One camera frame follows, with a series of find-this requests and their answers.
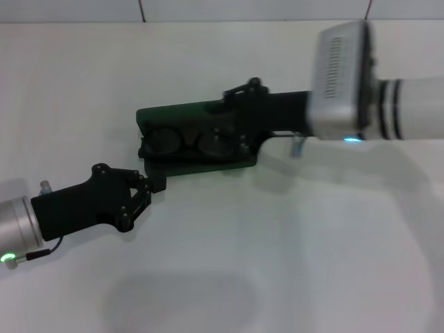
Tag green glasses case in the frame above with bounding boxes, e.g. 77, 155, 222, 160
135, 99, 258, 178

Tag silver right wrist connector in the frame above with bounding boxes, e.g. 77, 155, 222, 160
290, 133, 305, 157

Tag black glasses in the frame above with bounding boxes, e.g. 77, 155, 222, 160
138, 126, 240, 161

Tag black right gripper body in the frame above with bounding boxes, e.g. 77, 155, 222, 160
237, 85, 313, 154

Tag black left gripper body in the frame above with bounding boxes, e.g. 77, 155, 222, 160
31, 162, 139, 242

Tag left cable with silver plug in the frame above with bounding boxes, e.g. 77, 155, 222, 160
3, 237, 64, 271

